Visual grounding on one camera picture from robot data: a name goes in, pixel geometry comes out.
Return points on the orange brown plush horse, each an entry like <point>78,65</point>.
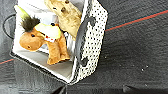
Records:
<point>55,43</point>

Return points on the tan plush toy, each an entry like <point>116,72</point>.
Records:
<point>68,15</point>

